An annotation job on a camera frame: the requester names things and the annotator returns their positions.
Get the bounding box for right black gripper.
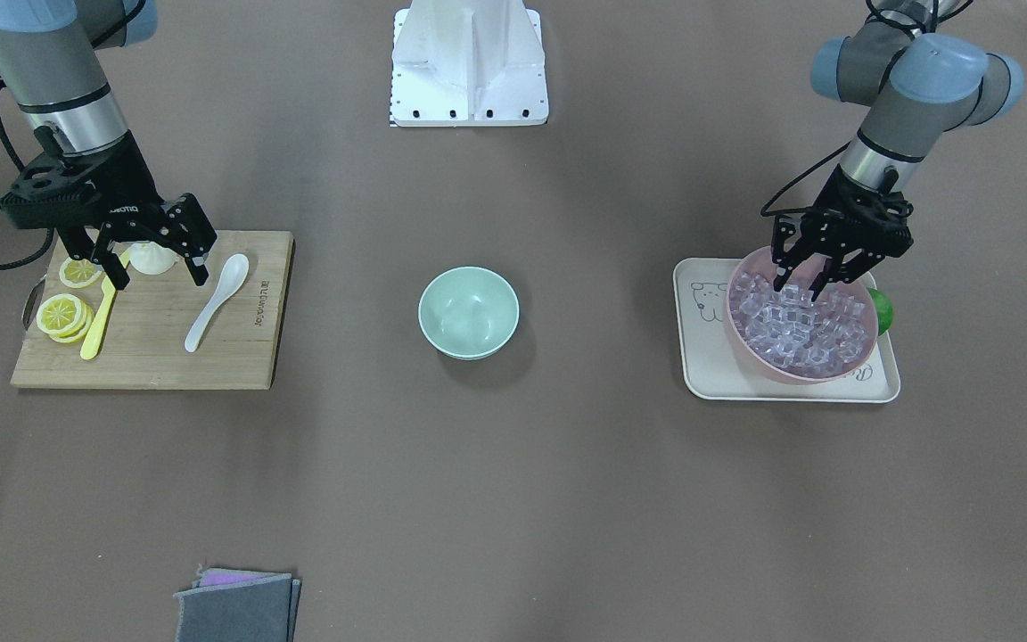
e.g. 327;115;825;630
77;133;218;290

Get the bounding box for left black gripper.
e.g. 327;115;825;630
771;166;914;300

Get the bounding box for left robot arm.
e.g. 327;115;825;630
762;1;1024;296

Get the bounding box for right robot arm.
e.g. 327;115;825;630
0;1;217;289

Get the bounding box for pink bowl of ice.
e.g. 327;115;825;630
724;247;880;385

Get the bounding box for white ceramic spoon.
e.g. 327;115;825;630
184;253;251;353

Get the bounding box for green ceramic bowl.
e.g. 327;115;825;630
417;267;521;360

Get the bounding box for green lime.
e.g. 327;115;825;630
867;288;895;336

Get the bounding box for bamboo cutting board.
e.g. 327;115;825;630
11;230;294;390

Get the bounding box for yellow plastic knife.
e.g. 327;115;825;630
80;276;118;360

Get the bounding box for cream rabbit tray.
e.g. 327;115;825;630
673;259;901;405

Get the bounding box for grey folded cloth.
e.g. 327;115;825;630
174;566;301;641

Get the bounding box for white camera mast base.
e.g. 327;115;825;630
389;1;550;128

